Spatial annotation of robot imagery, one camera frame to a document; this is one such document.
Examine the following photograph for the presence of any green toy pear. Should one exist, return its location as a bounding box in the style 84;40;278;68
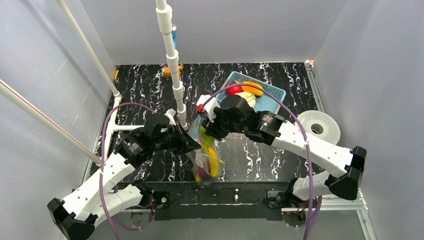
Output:
199;126;215;147

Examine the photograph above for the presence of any clear zip top bag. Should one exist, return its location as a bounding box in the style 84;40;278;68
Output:
187;115;225;186

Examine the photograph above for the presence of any orange toy mango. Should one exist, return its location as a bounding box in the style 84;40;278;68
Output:
241;81;264;97

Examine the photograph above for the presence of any yellow toy banana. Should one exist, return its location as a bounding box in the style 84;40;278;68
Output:
203;146;220;178

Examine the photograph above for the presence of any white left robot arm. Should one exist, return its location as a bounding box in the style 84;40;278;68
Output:
47;113;201;240

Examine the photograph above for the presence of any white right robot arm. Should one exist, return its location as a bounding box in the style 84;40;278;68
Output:
198;95;367;203

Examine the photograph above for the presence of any green white toy cabbage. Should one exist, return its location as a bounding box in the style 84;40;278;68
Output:
235;91;257;108

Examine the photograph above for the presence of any red toy apple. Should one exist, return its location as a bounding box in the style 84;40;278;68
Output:
226;86;243;96

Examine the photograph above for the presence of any light blue plastic basket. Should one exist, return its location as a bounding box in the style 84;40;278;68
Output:
221;71;286;114

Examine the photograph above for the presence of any orange clamp on pipe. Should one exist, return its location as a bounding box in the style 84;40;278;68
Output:
163;64;184;79

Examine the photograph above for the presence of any blue clip on pipe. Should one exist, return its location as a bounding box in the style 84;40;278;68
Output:
171;28;178;49

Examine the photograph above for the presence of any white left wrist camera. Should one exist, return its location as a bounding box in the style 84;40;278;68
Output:
164;108;176;126

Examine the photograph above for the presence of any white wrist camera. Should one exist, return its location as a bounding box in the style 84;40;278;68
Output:
196;95;220;123
164;108;176;126

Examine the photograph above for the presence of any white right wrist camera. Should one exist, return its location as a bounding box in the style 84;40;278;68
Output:
196;95;220;123

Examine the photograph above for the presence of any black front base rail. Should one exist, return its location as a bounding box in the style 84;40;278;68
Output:
149;181;288;221

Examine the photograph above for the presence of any white pvc pipe frame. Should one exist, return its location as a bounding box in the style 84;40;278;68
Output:
0;0;190;165

